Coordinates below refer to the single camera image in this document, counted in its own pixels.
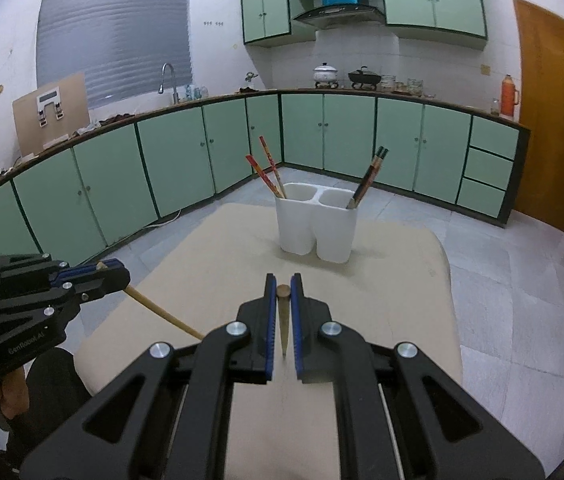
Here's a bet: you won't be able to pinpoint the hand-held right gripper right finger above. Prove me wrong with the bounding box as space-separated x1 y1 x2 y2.
289 273 546 480

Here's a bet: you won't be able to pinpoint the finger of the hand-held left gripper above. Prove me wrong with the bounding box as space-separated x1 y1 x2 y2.
0 258 132 317
0 254 99 291

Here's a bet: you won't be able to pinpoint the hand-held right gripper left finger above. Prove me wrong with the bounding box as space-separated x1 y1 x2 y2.
22 273 277 480

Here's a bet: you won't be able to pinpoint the brown wooden chopstick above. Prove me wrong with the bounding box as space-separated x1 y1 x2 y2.
277 285 291 359

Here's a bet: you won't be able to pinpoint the light wooden chopstick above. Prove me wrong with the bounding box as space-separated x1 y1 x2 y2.
97 262 206 340

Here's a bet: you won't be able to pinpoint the white plastic chopstick holder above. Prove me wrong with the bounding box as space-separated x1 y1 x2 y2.
275 183 359 264

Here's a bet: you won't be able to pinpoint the red patterned chopstick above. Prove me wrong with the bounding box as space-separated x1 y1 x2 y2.
245 154 283 200
258 135 288 200

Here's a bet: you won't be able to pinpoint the dark patterned chopstick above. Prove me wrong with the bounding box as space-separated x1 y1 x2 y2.
352 148 391 209
346 147 385 210

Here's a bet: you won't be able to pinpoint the person's dark trousers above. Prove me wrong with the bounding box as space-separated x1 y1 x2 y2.
0 346 94 480

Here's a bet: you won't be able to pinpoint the green base cabinets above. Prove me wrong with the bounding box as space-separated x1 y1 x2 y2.
0 88 532 286

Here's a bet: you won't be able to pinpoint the clutter on countertop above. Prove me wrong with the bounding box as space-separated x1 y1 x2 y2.
68 114 137 137

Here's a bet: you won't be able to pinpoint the cardboard sheet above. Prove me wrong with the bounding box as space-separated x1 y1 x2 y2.
12 72 91 156

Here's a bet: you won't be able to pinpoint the metal sink faucet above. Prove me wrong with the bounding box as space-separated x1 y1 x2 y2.
159 62 181 106

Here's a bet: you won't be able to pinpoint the grey window blind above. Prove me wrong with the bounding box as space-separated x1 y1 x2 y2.
36 0 194 110

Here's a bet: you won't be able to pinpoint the white lidded pot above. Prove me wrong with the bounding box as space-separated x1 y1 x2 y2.
313 62 341 89

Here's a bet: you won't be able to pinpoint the black wok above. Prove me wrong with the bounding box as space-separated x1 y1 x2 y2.
347 65 382 91

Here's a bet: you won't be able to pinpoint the group of glass jars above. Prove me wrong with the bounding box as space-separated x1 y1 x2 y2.
381 74 438 99

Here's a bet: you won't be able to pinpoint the orange thermos flask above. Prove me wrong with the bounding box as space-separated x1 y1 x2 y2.
500 73 520 120

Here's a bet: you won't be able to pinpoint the black range hood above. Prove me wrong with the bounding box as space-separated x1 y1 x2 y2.
292 4 384 29

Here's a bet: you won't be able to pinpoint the white floor cable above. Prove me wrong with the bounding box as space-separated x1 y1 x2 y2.
154 209 183 228

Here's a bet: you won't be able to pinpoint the white bracket on cardboard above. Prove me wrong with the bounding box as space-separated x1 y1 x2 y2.
35 88 66 129

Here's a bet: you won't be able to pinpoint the wooden door with handle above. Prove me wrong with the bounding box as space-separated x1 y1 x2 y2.
512 0 564 234

